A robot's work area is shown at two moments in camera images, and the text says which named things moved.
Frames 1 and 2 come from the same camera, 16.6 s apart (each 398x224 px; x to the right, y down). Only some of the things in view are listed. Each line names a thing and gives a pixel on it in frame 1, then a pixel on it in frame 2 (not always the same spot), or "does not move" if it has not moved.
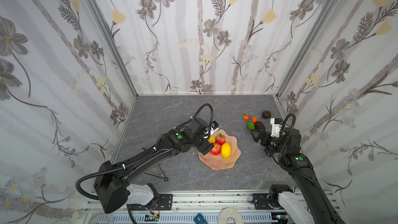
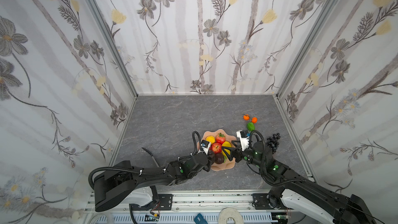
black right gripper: [264, 137] → [238, 153]
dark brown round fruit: [266, 114] → [218, 158]
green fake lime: [250, 126] does not move
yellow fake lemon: [226, 150] does not move
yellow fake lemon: [212, 139] does not move
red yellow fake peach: [216, 150] does not move
